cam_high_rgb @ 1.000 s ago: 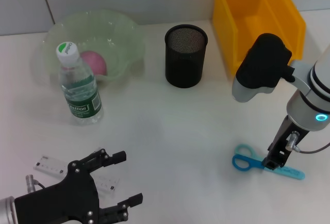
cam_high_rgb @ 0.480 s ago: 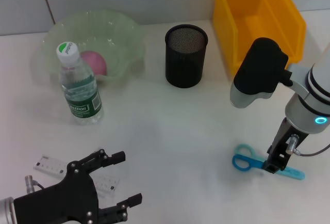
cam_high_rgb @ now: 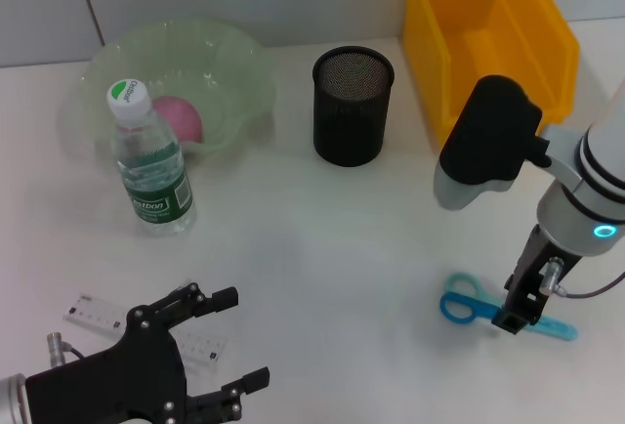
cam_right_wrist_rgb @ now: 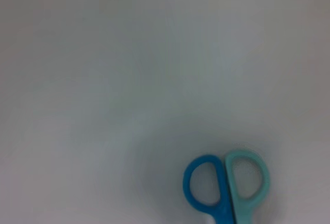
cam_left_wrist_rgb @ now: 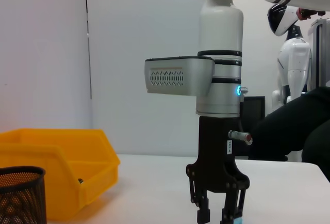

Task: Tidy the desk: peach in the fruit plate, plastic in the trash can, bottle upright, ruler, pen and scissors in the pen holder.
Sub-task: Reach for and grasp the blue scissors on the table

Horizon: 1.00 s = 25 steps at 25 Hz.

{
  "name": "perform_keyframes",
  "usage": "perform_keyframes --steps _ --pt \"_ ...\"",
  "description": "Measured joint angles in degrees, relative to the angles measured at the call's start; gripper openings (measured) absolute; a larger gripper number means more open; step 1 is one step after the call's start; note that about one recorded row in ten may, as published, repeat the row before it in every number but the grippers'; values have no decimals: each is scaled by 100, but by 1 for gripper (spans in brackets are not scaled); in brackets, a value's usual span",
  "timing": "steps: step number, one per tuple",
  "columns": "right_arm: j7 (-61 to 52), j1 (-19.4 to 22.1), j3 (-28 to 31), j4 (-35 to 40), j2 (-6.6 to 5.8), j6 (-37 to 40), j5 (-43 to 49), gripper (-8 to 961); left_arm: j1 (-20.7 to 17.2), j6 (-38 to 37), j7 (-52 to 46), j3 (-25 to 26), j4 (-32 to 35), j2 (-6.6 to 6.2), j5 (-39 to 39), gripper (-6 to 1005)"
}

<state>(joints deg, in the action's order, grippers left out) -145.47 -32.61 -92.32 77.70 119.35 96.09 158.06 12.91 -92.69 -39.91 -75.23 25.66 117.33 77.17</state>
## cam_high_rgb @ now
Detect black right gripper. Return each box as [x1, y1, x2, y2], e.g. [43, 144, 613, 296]
[490, 223, 583, 336]

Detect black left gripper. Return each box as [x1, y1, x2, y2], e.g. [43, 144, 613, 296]
[23, 281, 272, 424]

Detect blue scissors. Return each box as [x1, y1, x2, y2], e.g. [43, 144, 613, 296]
[438, 272, 578, 342]

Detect clear water bottle green label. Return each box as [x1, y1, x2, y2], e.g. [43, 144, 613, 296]
[105, 77, 197, 238]

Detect pink peach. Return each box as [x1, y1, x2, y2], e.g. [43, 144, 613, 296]
[150, 95, 204, 145]

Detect transparent plastic ruler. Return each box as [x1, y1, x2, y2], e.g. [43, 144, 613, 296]
[62, 289, 229, 376]

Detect black mesh pen holder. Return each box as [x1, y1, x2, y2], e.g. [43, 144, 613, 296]
[311, 45, 396, 168]

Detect green glass fruit bowl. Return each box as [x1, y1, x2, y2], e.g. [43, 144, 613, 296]
[61, 16, 277, 169]

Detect yellow plastic bin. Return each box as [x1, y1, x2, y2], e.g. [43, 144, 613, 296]
[402, 0, 582, 145]

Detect left gripper cable with plugs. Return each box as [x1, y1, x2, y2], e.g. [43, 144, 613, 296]
[46, 330, 88, 367]

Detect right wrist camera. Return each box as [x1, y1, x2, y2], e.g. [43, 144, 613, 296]
[433, 74, 553, 211]

